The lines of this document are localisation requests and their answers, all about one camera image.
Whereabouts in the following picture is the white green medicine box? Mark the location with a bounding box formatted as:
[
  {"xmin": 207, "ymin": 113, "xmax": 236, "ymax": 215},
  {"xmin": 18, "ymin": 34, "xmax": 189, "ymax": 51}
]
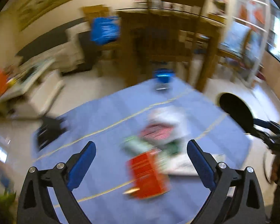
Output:
[{"xmin": 163, "ymin": 152, "xmax": 226, "ymax": 177}]

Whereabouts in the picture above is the green potted plant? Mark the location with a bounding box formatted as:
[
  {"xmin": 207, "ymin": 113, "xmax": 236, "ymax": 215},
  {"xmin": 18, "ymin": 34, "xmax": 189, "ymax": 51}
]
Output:
[{"xmin": 0, "ymin": 191, "xmax": 15, "ymax": 223}]

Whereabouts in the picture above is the blue lidded jar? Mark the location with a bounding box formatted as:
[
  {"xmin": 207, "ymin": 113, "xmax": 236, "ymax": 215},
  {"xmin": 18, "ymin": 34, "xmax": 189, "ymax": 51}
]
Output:
[{"xmin": 154, "ymin": 68, "xmax": 175, "ymax": 91}]

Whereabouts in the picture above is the green bottle cap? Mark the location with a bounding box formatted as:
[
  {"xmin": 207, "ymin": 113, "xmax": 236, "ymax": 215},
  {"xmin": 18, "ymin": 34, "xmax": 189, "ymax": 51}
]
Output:
[{"xmin": 164, "ymin": 139, "xmax": 183, "ymax": 156}]

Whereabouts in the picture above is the red cigarette box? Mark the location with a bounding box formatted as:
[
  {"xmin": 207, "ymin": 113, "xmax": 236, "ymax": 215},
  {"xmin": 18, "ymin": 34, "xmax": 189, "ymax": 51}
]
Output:
[{"xmin": 124, "ymin": 148, "xmax": 170, "ymax": 199}]

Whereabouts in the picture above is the wooden dining table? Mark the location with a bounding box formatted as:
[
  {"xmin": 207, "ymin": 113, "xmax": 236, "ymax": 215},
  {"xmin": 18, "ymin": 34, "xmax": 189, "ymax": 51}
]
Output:
[{"xmin": 117, "ymin": 8, "xmax": 222, "ymax": 92}]

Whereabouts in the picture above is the wooden chair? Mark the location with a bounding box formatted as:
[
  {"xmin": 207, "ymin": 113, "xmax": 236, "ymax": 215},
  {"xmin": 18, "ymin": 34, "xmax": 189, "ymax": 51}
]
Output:
[
  {"xmin": 118, "ymin": 0, "xmax": 206, "ymax": 86},
  {"xmin": 81, "ymin": 5, "xmax": 120, "ymax": 77},
  {"xmin": 218, "ymin": 23, "xmax": 262, "ymax": 82}
]

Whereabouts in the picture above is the dark sofa with lace cover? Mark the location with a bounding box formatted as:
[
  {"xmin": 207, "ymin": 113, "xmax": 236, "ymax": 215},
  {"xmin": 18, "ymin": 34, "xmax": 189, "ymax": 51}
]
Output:
[{"xmin": 16, "ymin": 18, "xmax": 99, "ymax": 74}]

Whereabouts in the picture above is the pink patterned packet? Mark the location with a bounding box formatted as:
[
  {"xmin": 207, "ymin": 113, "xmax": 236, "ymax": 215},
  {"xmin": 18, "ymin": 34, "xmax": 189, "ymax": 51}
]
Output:
[{"xmin": 139, "ymin": 124, "xmax": 174, "ymax": 141}]

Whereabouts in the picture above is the gold framed wall painting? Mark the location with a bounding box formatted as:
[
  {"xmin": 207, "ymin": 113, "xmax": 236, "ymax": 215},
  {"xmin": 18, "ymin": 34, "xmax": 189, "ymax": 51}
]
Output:
[{"xmin": 18, "ymin": 0, "xmax": 71, "ymax": 31}]

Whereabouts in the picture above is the near wooden chair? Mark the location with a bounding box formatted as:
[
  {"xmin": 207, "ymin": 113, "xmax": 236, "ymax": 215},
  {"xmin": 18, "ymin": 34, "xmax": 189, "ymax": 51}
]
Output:
[{"xmin": 118, "ymin": 0, "xmax": 206, "ymax": 86}]

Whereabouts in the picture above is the blue checked tablecloth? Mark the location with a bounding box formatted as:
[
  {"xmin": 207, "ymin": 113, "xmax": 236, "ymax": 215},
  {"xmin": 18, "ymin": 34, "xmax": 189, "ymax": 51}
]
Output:
[{"xmin": 33, "ymin": 78, "xmax": 251, "ymax": 223}]

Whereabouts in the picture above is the black phone stand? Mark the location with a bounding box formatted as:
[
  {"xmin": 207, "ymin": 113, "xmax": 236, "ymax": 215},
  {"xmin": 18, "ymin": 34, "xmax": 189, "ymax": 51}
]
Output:
[{"xmin": 36, "ymin": 116, "xmax": 67, "ymax": 151}]

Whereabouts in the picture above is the right side wooden chair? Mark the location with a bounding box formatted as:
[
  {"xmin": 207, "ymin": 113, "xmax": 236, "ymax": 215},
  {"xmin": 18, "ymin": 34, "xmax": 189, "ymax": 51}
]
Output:
[{"xmin": 218, "ymin": 23, "xmax": 262, "ymax": 82}]

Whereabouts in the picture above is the white coffee table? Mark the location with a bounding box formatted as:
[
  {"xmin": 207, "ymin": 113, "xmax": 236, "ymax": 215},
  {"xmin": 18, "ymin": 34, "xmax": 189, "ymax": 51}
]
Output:
[{"xmin": 0, "ymin": 57, "xmax": 64, "ymax": 119}]

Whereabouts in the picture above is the green gum pack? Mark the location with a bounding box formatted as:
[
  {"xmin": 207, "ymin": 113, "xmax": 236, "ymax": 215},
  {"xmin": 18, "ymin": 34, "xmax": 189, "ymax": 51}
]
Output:
[{"xmin": 121, "ymin": 136, "xmax": 154, "ymax": 156}]

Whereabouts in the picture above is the far wooden chair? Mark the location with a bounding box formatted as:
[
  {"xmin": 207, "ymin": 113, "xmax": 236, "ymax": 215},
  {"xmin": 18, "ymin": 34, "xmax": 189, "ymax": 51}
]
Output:
[{"xmin": 81, "ymin": 5, "xmax": 120, "ymax": 77}]

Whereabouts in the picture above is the white plastic bag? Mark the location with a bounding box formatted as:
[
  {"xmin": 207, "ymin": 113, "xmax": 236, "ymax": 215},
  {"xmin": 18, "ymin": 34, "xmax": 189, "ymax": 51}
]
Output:
[{"xmin": 148, "ymin": 106, "xmax": 190, "ymax": 142}]

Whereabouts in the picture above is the blue plastic bag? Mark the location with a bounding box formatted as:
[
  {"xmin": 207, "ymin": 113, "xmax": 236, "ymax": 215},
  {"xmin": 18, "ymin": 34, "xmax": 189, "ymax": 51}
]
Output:
[{"xmin": 90, "ymin": 16, "xmax": 120, "ymax": 46}]

